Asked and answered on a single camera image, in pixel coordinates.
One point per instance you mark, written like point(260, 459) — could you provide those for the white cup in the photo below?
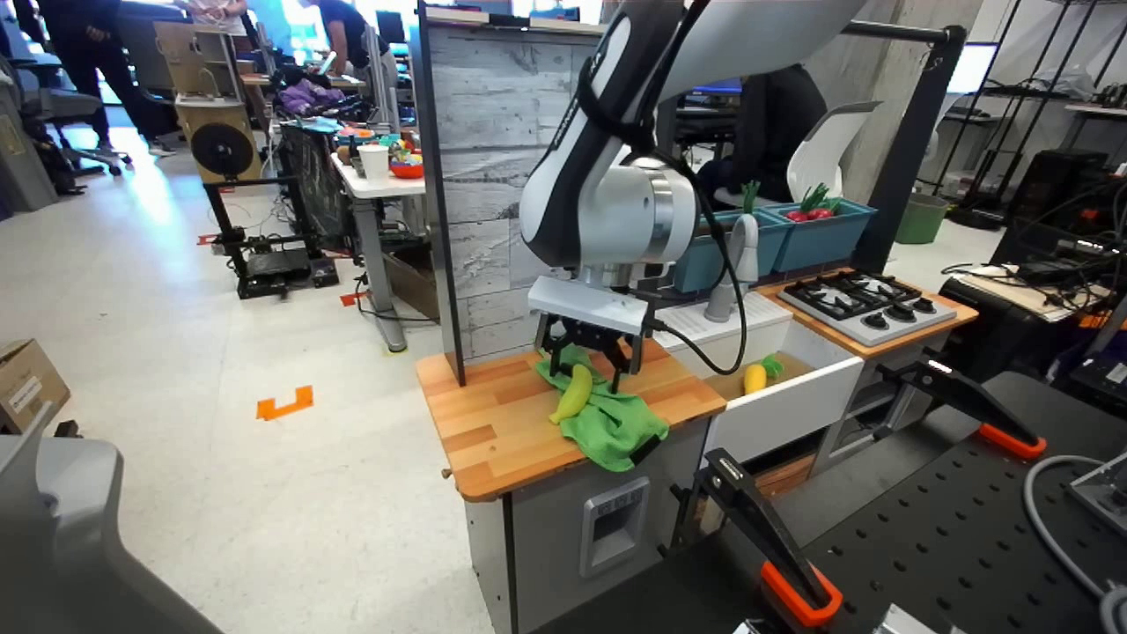
point(376, 165)

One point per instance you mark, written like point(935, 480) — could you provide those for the green bucket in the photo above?
point(922, 224)

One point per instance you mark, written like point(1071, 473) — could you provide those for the beige shelf with black disc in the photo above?
point(224, 149)

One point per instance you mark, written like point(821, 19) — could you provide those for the black clamp with orange tip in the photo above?
point(964, 400)
point(762, 533)

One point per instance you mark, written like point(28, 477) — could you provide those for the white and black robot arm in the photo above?
point(610, 211)

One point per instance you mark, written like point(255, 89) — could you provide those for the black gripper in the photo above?
point(595, 335)

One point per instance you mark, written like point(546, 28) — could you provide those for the black metal frame post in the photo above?
point(909, 152)

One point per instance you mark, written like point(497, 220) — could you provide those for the grey toy stove hob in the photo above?
point(869, 309)

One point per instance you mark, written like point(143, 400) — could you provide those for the person in dark trousers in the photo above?
point(93, 48)

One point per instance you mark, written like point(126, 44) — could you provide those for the orange floor tape marker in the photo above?
point(269, 410)

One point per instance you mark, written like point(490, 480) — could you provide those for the black metal shelf rack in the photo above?
point(1008, 89)

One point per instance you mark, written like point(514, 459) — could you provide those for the white chair back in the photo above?
point(821, 152)

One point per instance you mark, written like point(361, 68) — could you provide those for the person in dark shirt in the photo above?
point(346, 24)

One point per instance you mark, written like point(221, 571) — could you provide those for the white table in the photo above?
point(376, 196)

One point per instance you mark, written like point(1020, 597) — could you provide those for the blue plastic bin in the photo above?
point(829, 246)
point(778, 249)

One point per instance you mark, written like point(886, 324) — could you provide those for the red and green toy vegetables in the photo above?
point(813, 211)

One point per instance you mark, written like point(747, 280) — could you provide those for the toy kitchen with wooden counter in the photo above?
point(496, 433)

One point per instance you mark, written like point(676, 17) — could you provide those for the black office chair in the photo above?
point(53, 106)

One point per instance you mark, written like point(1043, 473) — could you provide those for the black perforated breadboard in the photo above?
point(973, 565)

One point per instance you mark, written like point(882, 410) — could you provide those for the brown cardboard box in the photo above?
point(413, 282)

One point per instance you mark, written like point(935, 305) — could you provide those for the flat cardboard box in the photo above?
point(31, 390)

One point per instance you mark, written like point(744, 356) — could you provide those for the yellow toy banana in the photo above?
point(571, 391)

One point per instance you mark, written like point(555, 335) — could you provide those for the green towel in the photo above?
point(610, 433)

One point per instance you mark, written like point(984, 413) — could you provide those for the silver metal mount block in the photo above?
point(1103, 493)

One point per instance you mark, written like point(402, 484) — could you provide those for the black equipment cart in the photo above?
point(276, 257)

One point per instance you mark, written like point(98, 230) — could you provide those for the red bowl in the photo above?
point(407, 167)

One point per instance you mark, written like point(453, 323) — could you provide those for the grey toy faucet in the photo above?
point(740, 250)

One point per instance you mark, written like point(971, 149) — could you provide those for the silver corner bracket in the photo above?
point(902, 622)

